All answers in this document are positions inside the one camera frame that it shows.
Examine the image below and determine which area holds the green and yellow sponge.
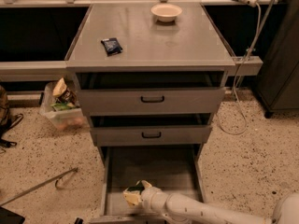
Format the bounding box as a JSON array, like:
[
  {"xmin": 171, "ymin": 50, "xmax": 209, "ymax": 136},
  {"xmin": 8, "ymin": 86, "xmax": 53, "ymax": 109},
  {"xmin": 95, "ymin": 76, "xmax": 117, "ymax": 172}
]
[{"xmin": 127, "ymin": 181, "xmax": 145, "ymax": 193}]

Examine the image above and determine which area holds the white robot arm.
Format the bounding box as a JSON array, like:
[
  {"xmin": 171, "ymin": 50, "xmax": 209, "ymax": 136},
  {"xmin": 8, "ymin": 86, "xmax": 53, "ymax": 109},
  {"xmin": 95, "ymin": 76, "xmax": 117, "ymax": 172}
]
[{"xmin": 123, "ymin": 180, "xmax": 299, "ymax": 224}]

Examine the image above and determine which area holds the bottom grey drawer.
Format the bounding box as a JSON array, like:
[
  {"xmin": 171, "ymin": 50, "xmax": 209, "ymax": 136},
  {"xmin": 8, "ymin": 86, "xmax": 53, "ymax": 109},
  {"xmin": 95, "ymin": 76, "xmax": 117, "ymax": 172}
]
[{"xmin": 89, "ymin": 145, "xmax": 206, "ymax": 224}]

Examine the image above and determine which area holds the grey drawer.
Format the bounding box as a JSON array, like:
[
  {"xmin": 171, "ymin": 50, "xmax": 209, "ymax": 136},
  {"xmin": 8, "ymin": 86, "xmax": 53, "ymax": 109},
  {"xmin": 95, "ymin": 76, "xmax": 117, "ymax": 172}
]
[
  {"xmin": 75, "ymin": 72, "xmax": 224, "ymax": 116},
  {"xmin": 89, "ymin": 145, "xmax": 206, "ymax": 224},
  {"xmin": 91, "ymin": 113, "xmax": 211, "ymax": 147}
]

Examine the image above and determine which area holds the middle grey drawer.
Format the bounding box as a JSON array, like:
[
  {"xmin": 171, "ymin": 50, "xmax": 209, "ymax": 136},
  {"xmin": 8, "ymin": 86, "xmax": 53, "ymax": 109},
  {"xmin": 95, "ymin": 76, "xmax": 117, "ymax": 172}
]
[{"xmin": 91, "ymin": 113, "xmax": 211, "ymax": 147}]

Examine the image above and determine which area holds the top grey drawer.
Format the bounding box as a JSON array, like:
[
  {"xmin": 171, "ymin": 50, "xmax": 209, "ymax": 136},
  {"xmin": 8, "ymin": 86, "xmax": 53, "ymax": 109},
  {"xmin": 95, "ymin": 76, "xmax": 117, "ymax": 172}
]
[{"xmin": 75, "ymin": 72, "xmax": 224, "ymax": 116}]

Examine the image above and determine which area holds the grey drawer cabinet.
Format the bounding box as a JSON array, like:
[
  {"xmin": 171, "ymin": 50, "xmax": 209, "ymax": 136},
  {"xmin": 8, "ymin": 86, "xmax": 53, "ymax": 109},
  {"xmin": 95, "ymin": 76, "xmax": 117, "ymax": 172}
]
[{"xmin": 64, "ymin": 1, "xmax": 236, "ymax": 224}]

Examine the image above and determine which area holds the metal rod on floor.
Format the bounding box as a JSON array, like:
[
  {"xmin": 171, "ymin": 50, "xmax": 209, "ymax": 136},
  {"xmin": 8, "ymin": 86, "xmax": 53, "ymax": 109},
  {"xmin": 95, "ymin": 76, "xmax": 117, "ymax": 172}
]
[{"xmin": 0, "ymin": 168, "xmax": 78, "ymax": 207}]

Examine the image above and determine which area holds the clear plastic bin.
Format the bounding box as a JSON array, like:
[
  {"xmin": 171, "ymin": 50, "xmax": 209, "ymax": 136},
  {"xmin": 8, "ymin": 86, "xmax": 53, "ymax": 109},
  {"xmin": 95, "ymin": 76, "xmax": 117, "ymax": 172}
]
[{"xmin": 39, "ymin": 81, "xmax": 88, "ymax": 130}]

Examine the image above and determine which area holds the dark bag on floor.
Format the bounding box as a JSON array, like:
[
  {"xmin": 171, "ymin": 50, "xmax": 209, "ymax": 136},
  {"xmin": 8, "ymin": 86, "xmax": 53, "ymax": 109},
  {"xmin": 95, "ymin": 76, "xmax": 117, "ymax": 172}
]
[{"xmin": 0, "ymin": 86, "xmax": 23, "ymax": 153}]

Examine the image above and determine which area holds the dark blue snack packet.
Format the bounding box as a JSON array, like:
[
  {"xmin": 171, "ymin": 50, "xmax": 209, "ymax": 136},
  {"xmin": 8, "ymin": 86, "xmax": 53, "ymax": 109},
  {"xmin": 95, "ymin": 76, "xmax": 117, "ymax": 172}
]
[{"xmin": 101, "ymin": 37, "xmax": 122, "ymax": 56}]

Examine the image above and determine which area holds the dark grey rolling cabinet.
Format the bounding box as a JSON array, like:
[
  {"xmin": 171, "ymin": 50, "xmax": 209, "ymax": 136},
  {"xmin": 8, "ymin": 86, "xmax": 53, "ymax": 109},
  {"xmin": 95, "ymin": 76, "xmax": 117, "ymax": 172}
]
[{"xmin": 253, "ymin": 0, "xmax": 299, "ymax": 119}]

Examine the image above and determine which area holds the white bowl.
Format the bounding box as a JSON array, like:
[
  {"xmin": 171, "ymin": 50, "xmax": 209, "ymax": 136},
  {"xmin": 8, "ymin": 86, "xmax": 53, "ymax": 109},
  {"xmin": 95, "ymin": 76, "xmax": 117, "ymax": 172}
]
[{"xmin": 150, "ymin": 3, "xmax": 182, "ymax": 22}]

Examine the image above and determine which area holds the white hanging cable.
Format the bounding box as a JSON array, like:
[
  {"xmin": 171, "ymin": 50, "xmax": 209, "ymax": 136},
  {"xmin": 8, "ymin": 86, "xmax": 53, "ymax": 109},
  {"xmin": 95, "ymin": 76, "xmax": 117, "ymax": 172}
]
[{"xmin": 216, "ymin": 2, "xmax": 262, "ymax": 136}]

